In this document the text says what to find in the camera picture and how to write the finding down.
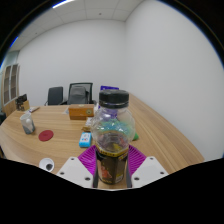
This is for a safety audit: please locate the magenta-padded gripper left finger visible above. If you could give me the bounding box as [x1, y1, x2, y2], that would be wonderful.
[55, 144, 99, 189]

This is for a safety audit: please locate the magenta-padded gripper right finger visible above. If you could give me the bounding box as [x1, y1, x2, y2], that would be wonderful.
[125, 143, 170, 189]

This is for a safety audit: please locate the clear black-capped drink bottle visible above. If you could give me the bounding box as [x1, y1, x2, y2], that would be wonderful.
[90, 89, 136, 186]

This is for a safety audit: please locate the small light blue box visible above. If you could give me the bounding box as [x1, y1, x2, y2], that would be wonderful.
[78, 131, 93, 149]

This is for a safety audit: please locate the flat round red coaster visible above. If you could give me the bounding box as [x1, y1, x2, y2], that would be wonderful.
[37, 129, 55, 143]

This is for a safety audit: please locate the small yellow packet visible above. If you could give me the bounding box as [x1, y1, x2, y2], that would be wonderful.
[82, 116, 95, 133]

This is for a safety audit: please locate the wooden tissue box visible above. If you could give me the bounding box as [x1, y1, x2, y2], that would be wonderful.
[67, 103, 96, 121]

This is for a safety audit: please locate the white ceramic mug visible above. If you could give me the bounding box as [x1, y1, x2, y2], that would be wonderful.
[19, 112, 37, 136]

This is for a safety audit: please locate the grey mesh office chair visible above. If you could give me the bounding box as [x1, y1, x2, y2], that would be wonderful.
[61, 82, 98, 106]

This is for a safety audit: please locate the black office chair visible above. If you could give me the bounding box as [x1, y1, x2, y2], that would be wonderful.
[44, 86, 64, 107]

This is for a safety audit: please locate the purple standing card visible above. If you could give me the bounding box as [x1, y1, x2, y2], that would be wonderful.
[99, 85, 120, 92]

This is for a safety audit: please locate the dark printed carton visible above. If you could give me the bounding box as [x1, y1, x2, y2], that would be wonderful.
[14, 96, 22, 111]

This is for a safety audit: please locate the wooden glass-door cabinet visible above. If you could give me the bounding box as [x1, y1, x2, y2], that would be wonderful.
[1, 63, 21, 116]

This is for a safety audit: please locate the white round cable grommet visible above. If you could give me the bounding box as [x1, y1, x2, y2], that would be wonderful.
[38, 157, 56, 173]

